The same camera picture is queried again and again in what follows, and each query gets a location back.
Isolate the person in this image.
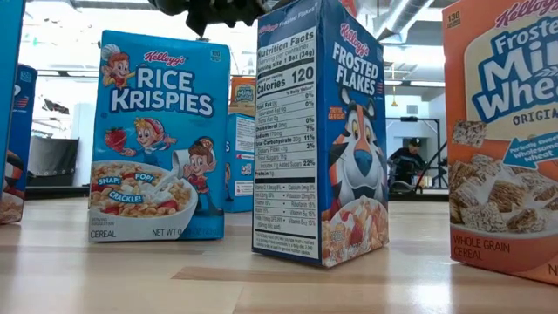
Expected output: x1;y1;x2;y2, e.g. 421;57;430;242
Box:
387;137;429;193

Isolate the black metal table frame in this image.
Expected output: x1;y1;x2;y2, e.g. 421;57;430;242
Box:
24;186;450;202

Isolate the grey covered cart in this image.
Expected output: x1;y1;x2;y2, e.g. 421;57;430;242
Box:
26;135;81;188

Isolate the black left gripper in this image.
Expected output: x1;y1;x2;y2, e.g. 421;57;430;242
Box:
147;0;272;39

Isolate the blue Frosted Flakes cereal box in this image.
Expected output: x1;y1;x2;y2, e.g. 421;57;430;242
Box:
0;64;39;226
251;0;391;269

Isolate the blue Rice Krispies cereal box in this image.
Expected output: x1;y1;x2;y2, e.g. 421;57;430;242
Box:
223;113;256;214
0;0;26;184
88;29;231;243

